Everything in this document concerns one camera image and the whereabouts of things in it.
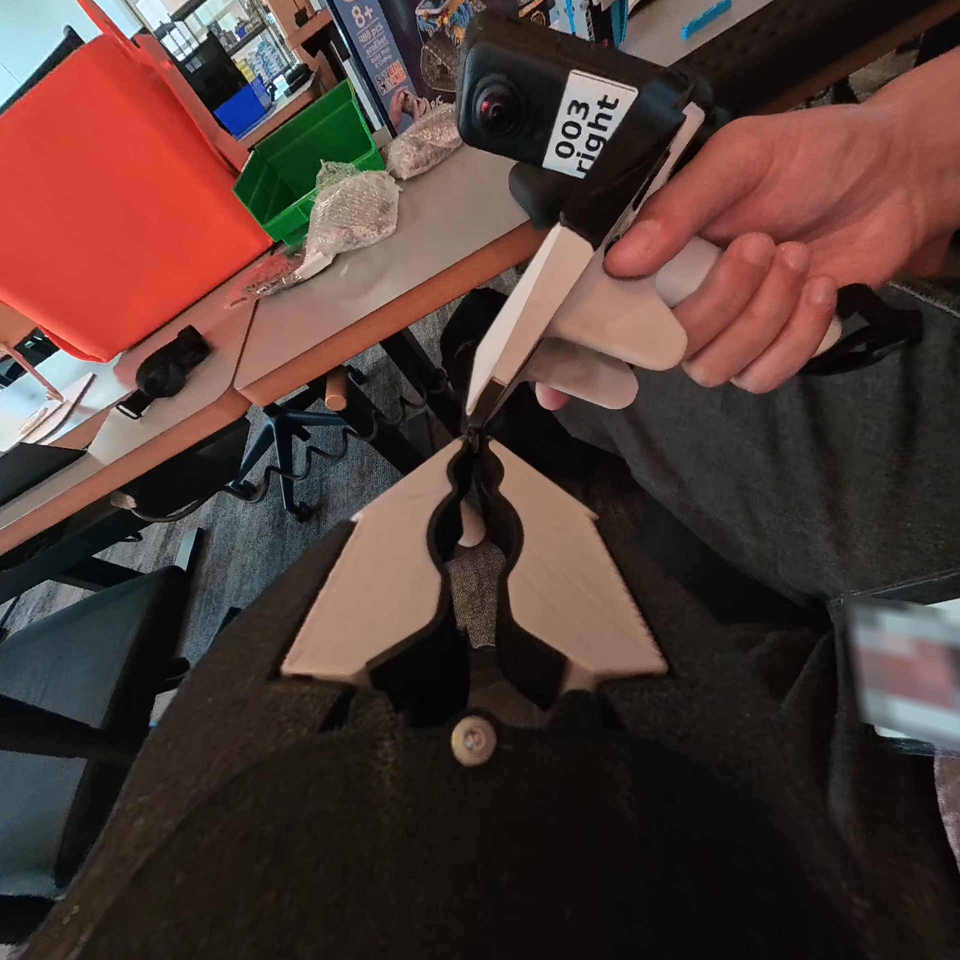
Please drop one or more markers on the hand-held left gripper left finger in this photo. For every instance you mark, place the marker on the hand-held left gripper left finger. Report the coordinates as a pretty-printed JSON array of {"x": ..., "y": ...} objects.
[{"x": 360, "y": 600}]

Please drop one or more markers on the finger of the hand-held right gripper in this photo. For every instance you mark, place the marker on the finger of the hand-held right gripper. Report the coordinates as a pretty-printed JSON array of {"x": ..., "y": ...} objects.
[
  {"x": 545, "y": 315},
  {"x": 519, "y": 315}
]

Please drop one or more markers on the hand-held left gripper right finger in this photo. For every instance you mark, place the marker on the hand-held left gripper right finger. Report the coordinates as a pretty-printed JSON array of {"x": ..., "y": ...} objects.
[{"x": 577, "y": 600}]

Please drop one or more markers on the person's right hand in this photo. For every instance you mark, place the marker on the person's right hand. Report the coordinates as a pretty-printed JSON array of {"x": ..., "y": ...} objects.
[{"x": 810, "y": 195}]

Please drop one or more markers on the blue brick beam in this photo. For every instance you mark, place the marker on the blue brick beam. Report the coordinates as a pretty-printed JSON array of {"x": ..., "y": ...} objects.
[{"x": 705, "y": 26}]

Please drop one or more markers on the bubble wrap bag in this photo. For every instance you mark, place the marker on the bubble wrap bag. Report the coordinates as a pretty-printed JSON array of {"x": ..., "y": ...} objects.
[
  {"x": 352, "y": 214},
  {"x": 424, "y": 146}
]

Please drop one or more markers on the green storage bin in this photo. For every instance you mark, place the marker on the green storage bin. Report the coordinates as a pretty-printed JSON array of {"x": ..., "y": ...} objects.
[{"x": 300, "y": 187}]

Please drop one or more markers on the small clear parts bag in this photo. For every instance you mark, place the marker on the small clear parts bag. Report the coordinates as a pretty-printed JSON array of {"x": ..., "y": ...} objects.
[{"x": 262, "y": 285}]

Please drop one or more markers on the blue toy set box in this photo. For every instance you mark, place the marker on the blue toy set box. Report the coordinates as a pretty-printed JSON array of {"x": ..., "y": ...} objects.
[{"x": 390, "y": 60}]

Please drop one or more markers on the orange storage bin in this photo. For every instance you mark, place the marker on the orange storage bin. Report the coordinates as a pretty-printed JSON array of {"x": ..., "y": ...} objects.
[{"x": 112, "y": 187}]

